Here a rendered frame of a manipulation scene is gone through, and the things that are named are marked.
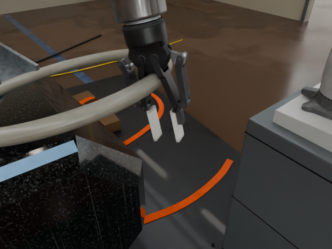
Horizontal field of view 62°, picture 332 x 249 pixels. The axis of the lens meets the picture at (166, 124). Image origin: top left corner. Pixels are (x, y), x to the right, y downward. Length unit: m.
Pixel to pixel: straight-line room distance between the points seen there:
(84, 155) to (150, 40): 0.54
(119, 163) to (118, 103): 0.59
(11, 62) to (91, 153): 0.37
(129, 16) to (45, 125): 0.21
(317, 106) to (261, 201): 0.41
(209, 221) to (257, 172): 0.63
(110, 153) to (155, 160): 0.96
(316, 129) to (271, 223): 0.43
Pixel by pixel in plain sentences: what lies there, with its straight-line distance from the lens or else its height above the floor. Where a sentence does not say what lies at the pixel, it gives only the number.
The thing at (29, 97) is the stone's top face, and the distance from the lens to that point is 1.18.
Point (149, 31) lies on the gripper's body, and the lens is 0.47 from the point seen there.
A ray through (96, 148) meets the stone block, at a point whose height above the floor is 0.73.
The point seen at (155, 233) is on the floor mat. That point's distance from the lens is 1.57.
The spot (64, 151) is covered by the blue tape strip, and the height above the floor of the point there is 0.78.
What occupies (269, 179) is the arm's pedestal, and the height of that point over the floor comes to 0.61.
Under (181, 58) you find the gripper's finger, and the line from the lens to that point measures 0.48.
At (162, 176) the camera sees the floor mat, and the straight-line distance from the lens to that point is 1.83.
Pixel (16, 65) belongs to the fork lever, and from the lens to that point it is 0.98.
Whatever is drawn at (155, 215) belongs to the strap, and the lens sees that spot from 1.63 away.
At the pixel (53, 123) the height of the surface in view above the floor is 1.10.
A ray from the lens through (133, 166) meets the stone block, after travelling 1.07.
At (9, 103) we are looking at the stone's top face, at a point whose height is 0.80.
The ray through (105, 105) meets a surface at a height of 1.11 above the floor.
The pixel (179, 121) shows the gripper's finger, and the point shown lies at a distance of 0.54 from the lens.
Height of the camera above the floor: 1.34
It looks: 36 degrees down
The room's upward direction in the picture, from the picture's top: straight up
